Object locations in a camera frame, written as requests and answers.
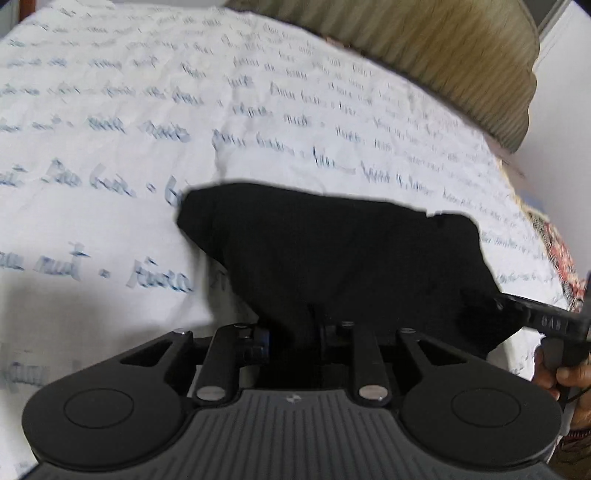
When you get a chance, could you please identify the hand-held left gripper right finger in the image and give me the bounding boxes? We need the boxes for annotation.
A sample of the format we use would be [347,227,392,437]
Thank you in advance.
[318,320,469,408]

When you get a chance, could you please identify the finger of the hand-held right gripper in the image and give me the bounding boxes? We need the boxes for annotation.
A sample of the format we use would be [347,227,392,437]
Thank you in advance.
[494,294,535,330]

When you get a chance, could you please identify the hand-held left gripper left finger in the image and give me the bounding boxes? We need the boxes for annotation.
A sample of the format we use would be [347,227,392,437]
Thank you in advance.
[117,323,274,409]

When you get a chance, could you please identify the black pants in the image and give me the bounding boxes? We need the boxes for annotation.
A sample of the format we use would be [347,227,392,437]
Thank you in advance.
[176,182,523,371]

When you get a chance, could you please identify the person's right forearm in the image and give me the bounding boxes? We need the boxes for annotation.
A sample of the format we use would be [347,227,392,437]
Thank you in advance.
[553,398,591,468]

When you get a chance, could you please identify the person's right hand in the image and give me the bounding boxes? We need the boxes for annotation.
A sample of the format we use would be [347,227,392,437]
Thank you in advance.
[534,350,591,403]

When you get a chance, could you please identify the red floral cloth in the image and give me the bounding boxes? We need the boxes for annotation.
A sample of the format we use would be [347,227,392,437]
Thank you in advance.
[521,202,591,315]

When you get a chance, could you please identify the white printed bedsheet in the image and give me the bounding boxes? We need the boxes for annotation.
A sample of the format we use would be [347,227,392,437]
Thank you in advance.
[0,0,574,480]

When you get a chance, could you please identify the olive ribbed pillow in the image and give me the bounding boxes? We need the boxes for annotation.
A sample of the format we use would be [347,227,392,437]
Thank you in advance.
[225,0,541,155]

